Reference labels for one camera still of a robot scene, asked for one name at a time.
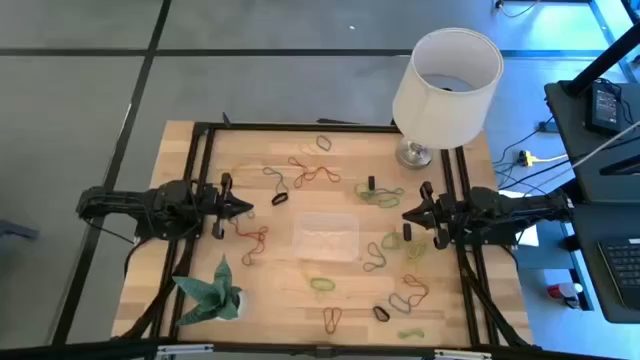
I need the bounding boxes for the white cable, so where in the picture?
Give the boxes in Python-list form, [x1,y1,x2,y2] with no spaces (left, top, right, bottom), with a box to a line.
[569,119,640,169]

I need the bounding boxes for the black keyboard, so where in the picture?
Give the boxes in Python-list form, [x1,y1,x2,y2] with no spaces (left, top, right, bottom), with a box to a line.
[597,238,640,309]

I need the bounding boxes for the orange rubber band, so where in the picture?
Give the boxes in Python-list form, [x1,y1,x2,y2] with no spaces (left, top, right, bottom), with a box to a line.
[305,165,342,185]

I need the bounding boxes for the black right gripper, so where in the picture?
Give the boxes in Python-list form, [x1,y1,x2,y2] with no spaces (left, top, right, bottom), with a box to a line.
[402,182,466,250]

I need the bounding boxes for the bands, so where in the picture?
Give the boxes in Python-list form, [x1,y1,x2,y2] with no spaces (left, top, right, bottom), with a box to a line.
[401,273,431,307]

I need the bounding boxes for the white shade silver table lamp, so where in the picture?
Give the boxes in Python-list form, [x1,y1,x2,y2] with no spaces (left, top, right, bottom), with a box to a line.
[391,27,505,171]

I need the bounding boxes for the grey floor object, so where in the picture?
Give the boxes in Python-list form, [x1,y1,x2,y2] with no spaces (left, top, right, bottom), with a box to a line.
[0,218,41,242]

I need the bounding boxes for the green plant in white pot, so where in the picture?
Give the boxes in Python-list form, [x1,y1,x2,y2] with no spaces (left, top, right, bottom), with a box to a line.
[171,253,249,327]

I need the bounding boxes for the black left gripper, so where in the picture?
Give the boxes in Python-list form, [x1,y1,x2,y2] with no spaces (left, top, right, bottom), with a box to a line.
[199,173,254,239]

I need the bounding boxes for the black pole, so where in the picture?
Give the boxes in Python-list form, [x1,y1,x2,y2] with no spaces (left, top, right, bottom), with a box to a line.
[562,22,640,99]

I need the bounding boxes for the red and white bottle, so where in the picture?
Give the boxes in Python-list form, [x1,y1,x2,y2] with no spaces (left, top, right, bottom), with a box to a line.
[546,281,585,301]

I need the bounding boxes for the red rubber band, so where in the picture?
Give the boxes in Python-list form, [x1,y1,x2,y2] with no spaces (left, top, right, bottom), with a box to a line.
[287,156,310,190]
[228,218,270,267]
[322,306,344,336]

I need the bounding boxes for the silver metal bracket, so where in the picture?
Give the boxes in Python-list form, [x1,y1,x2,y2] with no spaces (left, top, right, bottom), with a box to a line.
[157,343,215,357]
[432,348,494,360]

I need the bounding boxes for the yellow-green rubber band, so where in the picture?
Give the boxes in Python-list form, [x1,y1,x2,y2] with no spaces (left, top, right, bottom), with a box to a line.
[406,240,430,261]

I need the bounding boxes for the clear plastic bin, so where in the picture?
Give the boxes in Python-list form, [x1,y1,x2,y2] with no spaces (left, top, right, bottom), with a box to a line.
[292,212,361,264]

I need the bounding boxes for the yellow power plug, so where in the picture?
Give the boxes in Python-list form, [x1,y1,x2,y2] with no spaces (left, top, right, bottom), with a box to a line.
[517,149,571,169]

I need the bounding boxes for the black electronic box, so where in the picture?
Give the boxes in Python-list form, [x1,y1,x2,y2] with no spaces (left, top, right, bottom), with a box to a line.
[584,81,625,137]

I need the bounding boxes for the black side desk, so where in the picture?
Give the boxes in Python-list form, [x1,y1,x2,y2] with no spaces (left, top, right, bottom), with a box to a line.
[543,79,640,325]

